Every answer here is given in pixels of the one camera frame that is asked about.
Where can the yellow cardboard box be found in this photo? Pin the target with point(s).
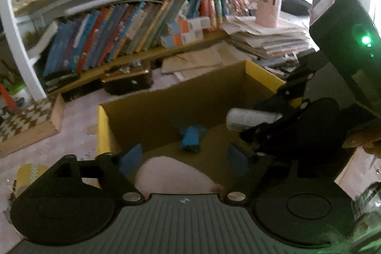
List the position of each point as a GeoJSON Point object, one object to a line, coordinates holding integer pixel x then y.
{"type": "Point", "coordinates": [166, 111]}

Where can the black cloth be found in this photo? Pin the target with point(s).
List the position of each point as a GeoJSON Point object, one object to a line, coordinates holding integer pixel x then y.
{"type": "Point", "coordinates": [296, 6]}

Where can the pink plush toy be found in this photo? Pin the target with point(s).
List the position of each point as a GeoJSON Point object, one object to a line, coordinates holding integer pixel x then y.
{"type": "Point", "coordinates": [175, 176]}

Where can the clear glass jar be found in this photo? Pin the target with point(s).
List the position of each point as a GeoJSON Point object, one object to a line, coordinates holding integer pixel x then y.
{"type": "Point", "coordinates": [367, 212]}

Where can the grey striped cylinder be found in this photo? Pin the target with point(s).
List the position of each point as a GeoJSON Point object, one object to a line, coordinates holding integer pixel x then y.
{"type": "Point", "coordinates": [250, 118]}

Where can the pink pen holder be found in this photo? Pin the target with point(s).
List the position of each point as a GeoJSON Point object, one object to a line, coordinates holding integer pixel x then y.
{"type": "Point", "coordinates": [268, 7]}

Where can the stack of papers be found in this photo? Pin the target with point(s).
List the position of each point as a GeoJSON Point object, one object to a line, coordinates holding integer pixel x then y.
{"type": "Point", "coordinates": [268, 39]}

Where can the red capped bottle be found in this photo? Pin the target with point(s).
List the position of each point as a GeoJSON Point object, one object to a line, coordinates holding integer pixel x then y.
{"type": "Point", "coordinates": [6, 96]}

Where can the white wooden bookshelf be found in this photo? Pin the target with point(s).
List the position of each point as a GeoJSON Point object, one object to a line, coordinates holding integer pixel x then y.
{"type": "Point", "coordinates": [18, 42]}

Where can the checkered chess box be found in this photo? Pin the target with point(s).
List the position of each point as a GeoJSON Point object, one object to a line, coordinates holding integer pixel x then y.
{"type": "Point", "coordinates": [26, 126]}

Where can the dark brown case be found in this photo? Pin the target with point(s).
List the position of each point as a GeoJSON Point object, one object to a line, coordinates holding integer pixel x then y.
{"type": "Point", "coordinates": [128, 80]}

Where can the pink checked tablecloth desktop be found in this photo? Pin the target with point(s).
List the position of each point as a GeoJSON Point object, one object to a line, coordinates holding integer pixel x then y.
{"type": "Point", "coordinates": [77, 120]}

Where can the person's right hand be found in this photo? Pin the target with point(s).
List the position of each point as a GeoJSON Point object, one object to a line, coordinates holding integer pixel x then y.
{"type": "Point", "coordinates": [369, 138]}

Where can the green and white jar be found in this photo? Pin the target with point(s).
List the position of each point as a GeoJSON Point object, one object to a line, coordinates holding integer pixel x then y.
{"type": "Point", "coordinates": [20, 96]}

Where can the small orange and white box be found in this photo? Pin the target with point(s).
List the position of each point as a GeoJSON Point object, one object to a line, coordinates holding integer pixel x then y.
{"type": "Point", "coordinates": [171, 41]}
{"type": "Point", "coordinates": [198, 24]}
{"type": "Point", "coordinates": [177, 27]}
{"type": "Point", "coordinates": [193, 37]}

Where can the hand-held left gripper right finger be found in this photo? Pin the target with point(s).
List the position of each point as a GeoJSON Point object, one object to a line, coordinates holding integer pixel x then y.
{"type": "Point", "coordinates": [238, 160]}

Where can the brown paper envelopes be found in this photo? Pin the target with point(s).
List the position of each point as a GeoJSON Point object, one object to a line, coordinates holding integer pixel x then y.
{"type": "Point", "coordinates": [196, 62]}

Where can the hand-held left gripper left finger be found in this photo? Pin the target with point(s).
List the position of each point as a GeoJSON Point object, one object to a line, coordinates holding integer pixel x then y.
{"type": "Point", "coordinates": [131, 160]}

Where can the long row of leaning books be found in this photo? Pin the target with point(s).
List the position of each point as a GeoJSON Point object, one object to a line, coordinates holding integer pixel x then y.
{"type": "Point", "coordinates": [119, 33]}

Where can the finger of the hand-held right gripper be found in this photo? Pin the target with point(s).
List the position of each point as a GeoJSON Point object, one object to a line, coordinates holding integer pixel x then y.
{"type": "Point", "coordinates": [268, 135]}
{"type": "Point", "coordinates": [293, 84]}

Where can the small blue toy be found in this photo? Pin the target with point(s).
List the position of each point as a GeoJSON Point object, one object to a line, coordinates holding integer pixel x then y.
{"type": "Point", "coordinates": [191, 138]}

